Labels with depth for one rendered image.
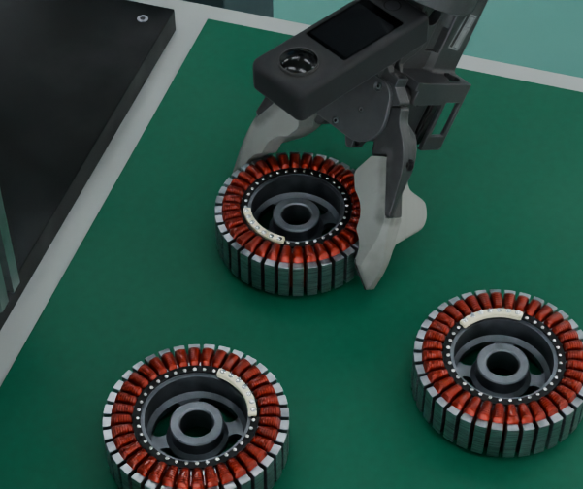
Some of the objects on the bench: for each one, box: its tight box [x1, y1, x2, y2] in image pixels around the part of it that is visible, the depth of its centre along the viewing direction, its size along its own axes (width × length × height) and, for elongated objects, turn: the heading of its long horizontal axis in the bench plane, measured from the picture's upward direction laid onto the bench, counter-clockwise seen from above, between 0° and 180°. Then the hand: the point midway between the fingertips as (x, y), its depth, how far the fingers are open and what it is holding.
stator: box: [102, 344, 289, 489], centre depth 86 cm, size 11×11×4 cm
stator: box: [214, 152, 361, 296], centre depth 98 cm, size 11×11×4 cm
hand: (292, 233), depth 98 cm, fingers open, 14 cm apart
